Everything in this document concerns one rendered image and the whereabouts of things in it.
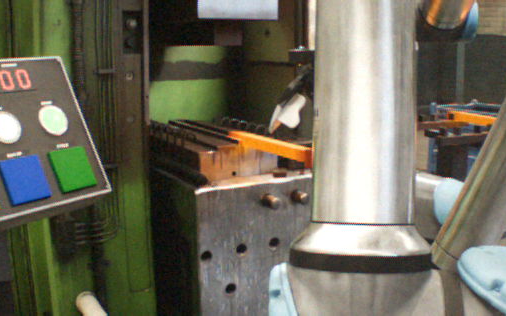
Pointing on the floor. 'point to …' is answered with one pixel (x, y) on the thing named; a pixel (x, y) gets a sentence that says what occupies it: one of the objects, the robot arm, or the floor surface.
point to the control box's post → (0, 273)
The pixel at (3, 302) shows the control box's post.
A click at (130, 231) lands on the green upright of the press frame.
